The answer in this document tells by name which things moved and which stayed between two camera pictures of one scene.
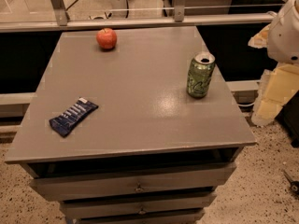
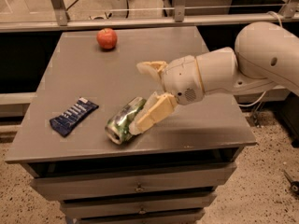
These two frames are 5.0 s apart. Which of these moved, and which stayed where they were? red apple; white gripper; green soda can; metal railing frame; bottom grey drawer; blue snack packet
Moved: white gripper; green soda can
Stayed: bottom grey drawer; metal railing frame; blue snack packet; red apple
